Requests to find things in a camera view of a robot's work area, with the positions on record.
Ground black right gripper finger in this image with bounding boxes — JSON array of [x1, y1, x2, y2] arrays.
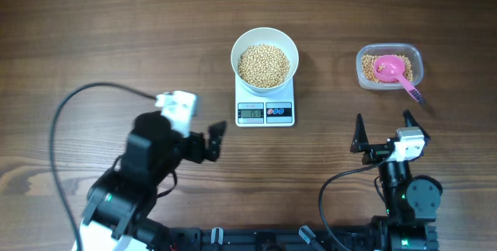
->
[[350, 113, 369, 153], [402, 110, 430, 144]]

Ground pink plastic scoop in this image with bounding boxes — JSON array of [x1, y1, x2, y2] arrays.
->
[[374, 55, 426, 105]]

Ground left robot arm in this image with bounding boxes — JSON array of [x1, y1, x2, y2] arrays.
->
[[79, 111, 227, 250]]

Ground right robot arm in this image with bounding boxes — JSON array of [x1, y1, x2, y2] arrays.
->
[[350, 110, 443, 251]]

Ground white digital kitchen scale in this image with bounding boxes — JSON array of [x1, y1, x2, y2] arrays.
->
[[235, 78, 296, 127]]

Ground soybeans in bowl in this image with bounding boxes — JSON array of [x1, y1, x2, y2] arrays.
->
[[237, 44, 290, 89]]

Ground white bowl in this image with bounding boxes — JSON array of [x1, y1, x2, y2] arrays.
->
[[231, 27, 300, 93]]

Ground clear plastic container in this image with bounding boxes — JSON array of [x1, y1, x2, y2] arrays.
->
[[356, 43, 424, 90]]

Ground soybeans in container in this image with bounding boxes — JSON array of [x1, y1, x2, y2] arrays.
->
[[361, 54, 414, 83]]

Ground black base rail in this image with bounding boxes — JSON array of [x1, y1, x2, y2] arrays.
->
[[155, 225, 440, 251]]

